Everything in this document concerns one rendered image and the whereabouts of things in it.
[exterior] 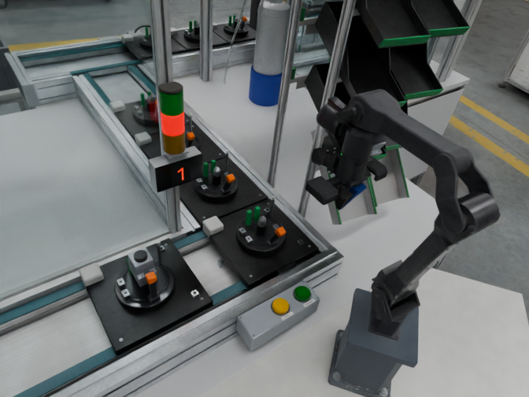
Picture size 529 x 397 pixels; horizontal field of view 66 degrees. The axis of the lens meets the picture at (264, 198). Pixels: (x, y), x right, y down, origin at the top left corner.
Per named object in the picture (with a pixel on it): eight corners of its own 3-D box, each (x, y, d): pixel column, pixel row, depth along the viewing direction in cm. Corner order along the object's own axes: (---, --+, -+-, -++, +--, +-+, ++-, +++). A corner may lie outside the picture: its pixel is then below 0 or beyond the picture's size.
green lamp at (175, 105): (188, 113, 87) (187, 92, 84) (166, 118, 85) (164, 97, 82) (177, 102, 90) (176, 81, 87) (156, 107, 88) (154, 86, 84)
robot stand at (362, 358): (387, 404, 95) (417, 365, 82) (327, 384, 98) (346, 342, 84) (391, 349, 106) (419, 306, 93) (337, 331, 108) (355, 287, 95)
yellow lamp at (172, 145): (189, 150, 94) (188, 133, 91) (168, 157, 92) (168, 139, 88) (179, 139, 97) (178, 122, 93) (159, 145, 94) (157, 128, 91)
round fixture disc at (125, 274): (185, 295, 99) (184, 290, 98) (129, 322, 92) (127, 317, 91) (160, 256, 107) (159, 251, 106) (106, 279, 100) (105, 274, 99)
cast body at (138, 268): (157, 279, 95) (155, 260, 91) (139, 287, 93) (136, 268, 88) (143, 255, 100) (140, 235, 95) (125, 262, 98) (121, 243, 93)
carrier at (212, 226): (318, 252, 116) (327, 221, 108) (248, 289, 105) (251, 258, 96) (268, 202, 130) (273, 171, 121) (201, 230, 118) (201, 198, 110)
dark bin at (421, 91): (438, 94, 109) (456, 76, 102) (400, 101, 104) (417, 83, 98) (392, 15, 117) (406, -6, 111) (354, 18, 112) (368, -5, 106)
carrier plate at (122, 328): (212, 306, 100) (213, 301, 99) (116, 356, 88) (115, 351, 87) (169, 242, 114) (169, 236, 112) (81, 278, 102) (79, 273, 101)
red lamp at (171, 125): (188, 132, 91) (188, 113, 87) (168, 139, 88) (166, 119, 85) (178, 121, 93) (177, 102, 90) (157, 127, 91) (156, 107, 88)
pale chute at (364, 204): (368, 214, 125) (377, 213, 121) (332, 224, 120) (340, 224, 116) (347, 124, 124) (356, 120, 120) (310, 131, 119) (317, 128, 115)
